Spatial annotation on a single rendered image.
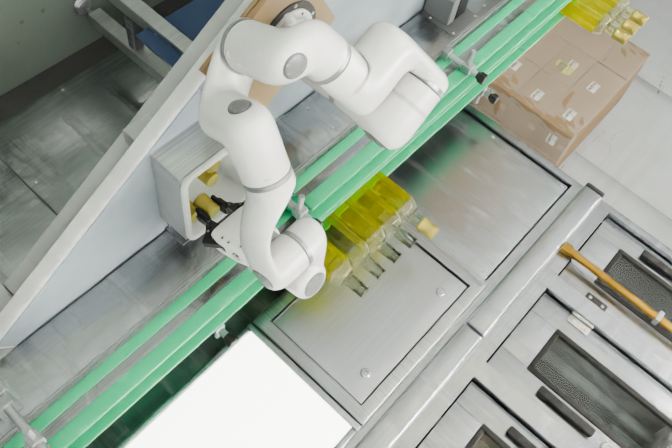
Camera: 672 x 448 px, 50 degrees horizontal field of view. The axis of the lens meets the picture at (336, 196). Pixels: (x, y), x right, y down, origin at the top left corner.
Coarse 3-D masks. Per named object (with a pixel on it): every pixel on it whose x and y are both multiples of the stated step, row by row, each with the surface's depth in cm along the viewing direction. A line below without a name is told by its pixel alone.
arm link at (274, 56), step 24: (240, 24) 109; (264, 24) 107; (312, 24) 104; (240, 48) 106; (264, 48) 102; (288, 48) 101; (312, 48) 103; (336, 48) 109; (240, 72) 110; (264, 72) 103; (288, 72) 103; (312, 72) 108; (336, 72) 111
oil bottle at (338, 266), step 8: (328, 248) 159; (336, 248) 159; (328, 256) 158; (336, 256) 158; (344, 256) 158; (328, 264) 157; (336, 264) 157; (344, 264) 157; (328, 272) 157; (336, 272) 156; (344, 272) 157; (352, 272) 159; (328, 280) 160; (336, 280) 157; (344, 280) 158
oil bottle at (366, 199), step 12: (360, 192) 168; (372, 192) 169; (360, 204) 166; (372, 204) 167; (384, 204) 167; (372, 216) 165; (384, 216) 165; (396, 216) 166; (384, 228) 165; (396, 228) 165
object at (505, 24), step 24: (528, 0) 196; (552, 0) 196; (504, 24) 189; (456, 48) 182; (480, 48) 183; (456, 72) 177; (360, 144) 162; (312, 168) 157; (336, 168) 158; (360, 168) 159; (312, 192) 153
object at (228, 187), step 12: (216, 156) 131; (228, 156) 146; (204, 168) 130; (228, 168) 150; (192, 180) 129; (228, 180) 153; (192, 192) 148; (204, 192) 151; (216, 192) 152; (228, 192) 152; (240, 192) 152; (216, 216) 149; (192, 228) 147; (204, 228) 147
